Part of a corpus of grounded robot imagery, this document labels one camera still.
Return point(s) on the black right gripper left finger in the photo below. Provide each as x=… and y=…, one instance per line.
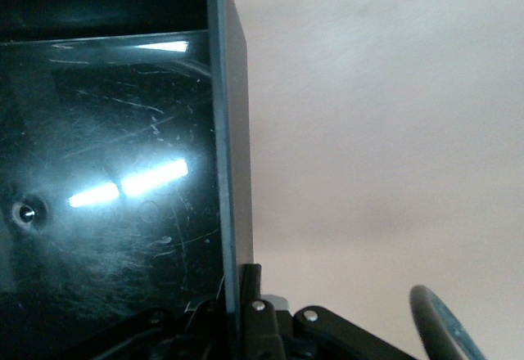
x=176, y=335

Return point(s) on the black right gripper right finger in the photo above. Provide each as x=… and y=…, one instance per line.
x=327, y=335

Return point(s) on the black plastic box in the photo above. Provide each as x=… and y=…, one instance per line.
x=123, y=110

